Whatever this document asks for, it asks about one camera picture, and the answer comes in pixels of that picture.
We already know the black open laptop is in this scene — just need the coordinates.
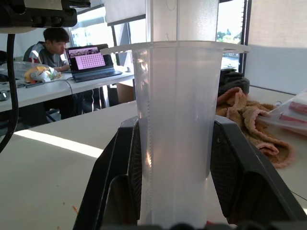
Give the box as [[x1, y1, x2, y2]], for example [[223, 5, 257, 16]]
[[65, 44, 123, 83]]

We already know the seated person in grey jacket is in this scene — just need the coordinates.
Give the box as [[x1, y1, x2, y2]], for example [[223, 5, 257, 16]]
[[23, 27, 85, 120]]

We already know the white office desk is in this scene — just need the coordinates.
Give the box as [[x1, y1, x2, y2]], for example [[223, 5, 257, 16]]
[[0, 70, 135, 113]]

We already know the beige roller window blind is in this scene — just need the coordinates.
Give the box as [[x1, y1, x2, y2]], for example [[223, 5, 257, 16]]
[[248, 0, 307, 49], [103, 0, 147, 27]]

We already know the clear bag of snacks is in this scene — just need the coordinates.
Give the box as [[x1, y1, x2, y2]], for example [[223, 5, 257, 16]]
[[13, 60, 62, 84]]

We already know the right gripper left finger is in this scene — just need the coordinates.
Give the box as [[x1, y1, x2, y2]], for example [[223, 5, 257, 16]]
[[72, 116, 142, 230]]

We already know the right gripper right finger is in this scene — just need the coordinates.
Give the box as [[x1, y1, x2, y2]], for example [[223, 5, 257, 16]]
[[209, 118, 307, 227]]

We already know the black marker pen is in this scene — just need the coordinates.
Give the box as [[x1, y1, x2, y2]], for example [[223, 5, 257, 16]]
[[25, 81, 46, 89]]

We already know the tan and pink towel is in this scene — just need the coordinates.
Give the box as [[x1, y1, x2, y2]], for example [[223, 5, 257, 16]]
[[215, 87, 295, 169]]

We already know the brown cardboard box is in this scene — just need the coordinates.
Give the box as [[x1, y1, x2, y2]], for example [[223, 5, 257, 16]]
[[116, 80, 136, 104]]

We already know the clear bag with red items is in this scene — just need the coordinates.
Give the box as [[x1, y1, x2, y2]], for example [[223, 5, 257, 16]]
[[258, 88, 307, 138]]

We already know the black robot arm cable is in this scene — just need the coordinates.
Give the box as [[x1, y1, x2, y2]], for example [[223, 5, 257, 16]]
[[0, 33, 20, 154]]

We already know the translucent plastic measuring cylinder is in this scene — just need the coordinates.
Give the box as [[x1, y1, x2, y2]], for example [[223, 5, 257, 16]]
[[100, 0, 252, 230]]

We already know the dark grey cloth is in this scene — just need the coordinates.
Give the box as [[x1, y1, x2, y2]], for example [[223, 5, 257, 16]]
[[218, 68, 250, 101]]

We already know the thin black laptop cable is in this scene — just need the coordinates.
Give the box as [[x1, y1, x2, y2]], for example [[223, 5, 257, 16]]
[[65, 77, 74, 97]]

